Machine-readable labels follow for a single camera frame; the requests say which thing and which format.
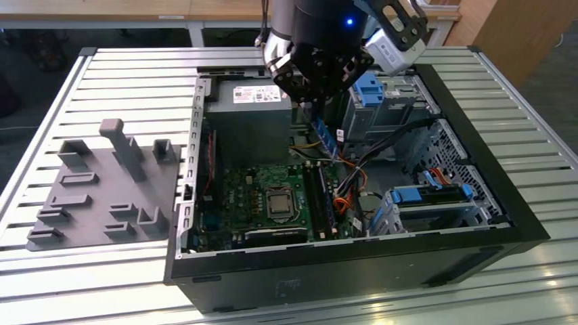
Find grey power supply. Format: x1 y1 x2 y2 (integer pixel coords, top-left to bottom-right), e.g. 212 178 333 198
203 79 295 163

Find CPU socket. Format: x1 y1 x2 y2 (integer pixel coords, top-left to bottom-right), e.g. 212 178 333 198
262 185 305 225

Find green motherboard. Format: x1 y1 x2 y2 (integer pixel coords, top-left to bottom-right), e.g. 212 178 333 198
196 162 362 253

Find orange data cable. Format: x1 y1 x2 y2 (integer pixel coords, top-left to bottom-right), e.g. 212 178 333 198
431 167 457 186

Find wooden cabinet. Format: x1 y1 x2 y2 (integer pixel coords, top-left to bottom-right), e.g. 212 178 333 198
445 0 578 87

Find orange wires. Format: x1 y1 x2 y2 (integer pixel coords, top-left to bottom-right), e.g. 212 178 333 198
333 198 359 216

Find black cable bundle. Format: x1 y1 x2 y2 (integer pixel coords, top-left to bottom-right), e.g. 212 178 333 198
337 118 437 197

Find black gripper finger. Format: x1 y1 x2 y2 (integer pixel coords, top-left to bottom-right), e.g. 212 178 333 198
266 52 317 103
315 50 375 102

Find metal disk bay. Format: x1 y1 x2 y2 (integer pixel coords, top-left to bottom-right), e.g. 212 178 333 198
367 184 502 238

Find black RAM slot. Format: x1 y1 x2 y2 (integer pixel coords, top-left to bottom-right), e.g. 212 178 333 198
301 161 327 239

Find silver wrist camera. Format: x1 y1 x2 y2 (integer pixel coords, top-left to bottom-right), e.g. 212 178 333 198
365 0 430 77

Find wooden desk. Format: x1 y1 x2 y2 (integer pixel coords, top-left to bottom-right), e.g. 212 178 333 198
0 0 462 47

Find silver CPU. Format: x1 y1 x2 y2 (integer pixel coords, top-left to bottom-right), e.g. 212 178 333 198
270 195 294 217

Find black expansion card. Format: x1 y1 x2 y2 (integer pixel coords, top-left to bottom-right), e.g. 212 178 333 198
243 225 309 248

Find grey parts rack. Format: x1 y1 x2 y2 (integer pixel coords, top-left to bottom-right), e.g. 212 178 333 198
26 118 184 252

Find red wire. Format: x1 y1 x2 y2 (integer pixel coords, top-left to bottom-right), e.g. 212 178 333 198
203 130 216 197

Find black PC case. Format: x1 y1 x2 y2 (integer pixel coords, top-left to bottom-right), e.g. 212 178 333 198
162 62 551 314

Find blue disk carrier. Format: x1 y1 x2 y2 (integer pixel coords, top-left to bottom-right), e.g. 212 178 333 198
387 185 474 206

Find blue drive latch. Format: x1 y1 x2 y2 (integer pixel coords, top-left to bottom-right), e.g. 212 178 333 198
354 72 385 108

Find metal drive cage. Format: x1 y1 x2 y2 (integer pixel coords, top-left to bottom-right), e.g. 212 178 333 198
341 72 442 143

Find blue RAM stick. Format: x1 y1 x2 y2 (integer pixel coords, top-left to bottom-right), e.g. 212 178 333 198
310 113 341 163

